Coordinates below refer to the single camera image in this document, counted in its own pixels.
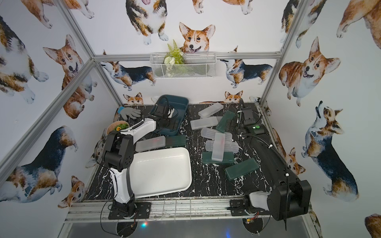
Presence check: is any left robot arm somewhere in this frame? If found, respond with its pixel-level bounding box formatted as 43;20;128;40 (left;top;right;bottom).
101;104;173;217

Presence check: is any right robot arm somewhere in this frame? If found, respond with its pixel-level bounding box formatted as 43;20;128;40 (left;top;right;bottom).
237;104;312;221

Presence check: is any teal plastic storage box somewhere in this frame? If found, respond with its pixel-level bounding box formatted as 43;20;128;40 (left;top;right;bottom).
149;95;189;136

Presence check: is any dark green pencil case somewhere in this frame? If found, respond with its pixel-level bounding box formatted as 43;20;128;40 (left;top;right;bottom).
165;135;186;148

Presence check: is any white plastic storage box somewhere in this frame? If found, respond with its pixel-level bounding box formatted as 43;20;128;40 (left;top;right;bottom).
130;147;192;198

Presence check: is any dark green case upright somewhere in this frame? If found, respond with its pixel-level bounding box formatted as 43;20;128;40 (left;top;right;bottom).
216;111;236;133

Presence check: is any grey work glove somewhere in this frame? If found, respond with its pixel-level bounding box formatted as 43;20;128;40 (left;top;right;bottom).
117;106;141;121

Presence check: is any dark green case middle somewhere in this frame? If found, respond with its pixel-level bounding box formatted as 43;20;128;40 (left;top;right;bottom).
201;152;235;164

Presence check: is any beige pot with green plant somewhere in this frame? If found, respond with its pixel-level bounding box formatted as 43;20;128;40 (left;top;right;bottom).
106;121;130;135

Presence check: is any dark green case near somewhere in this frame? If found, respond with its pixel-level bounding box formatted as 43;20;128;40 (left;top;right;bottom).
225;158;259;180

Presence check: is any artificial fern plant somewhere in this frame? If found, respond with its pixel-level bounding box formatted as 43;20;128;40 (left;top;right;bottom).
164;40;185;77

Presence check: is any white wire wall basket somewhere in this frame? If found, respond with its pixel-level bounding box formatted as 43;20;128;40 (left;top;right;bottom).
149;53;217;79

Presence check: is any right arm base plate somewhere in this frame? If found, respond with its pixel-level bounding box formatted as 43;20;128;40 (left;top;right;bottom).
227;199;270;216

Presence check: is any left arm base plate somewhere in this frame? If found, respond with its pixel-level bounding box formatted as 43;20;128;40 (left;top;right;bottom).
108;201;152;220

